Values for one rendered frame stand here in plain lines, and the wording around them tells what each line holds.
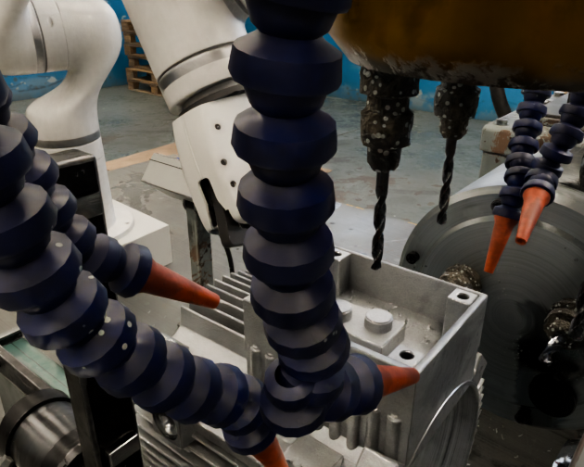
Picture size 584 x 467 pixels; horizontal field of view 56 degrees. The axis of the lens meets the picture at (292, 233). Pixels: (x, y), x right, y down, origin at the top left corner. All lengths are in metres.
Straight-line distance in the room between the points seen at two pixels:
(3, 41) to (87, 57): 0.13
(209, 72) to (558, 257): 0.33
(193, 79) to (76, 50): 0.59
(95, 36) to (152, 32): 0.56
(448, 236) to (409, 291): 0.17
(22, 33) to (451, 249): 0.72
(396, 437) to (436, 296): 0.11
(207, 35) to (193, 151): 0.09
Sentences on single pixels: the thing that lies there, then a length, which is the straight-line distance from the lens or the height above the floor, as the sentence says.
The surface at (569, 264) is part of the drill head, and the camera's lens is 0.52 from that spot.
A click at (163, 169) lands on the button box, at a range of 0.85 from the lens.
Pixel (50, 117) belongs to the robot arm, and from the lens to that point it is 1.03.
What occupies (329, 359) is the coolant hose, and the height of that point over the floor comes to 1.23.
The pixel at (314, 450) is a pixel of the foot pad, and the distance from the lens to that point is 0.35.
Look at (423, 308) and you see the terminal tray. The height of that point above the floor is 1.12.
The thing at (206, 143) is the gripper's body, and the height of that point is 1.21.
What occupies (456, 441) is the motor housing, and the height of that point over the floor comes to 1.00.
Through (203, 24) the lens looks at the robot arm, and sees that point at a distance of 0.45.
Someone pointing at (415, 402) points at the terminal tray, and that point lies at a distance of 0.31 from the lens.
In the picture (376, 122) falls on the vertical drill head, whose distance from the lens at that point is 0.25.
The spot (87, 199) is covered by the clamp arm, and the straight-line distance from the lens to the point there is 0.28.
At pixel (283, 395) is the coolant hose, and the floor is 1.21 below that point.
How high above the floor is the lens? 1.33
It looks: 25 degrees down
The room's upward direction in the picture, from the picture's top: straight up
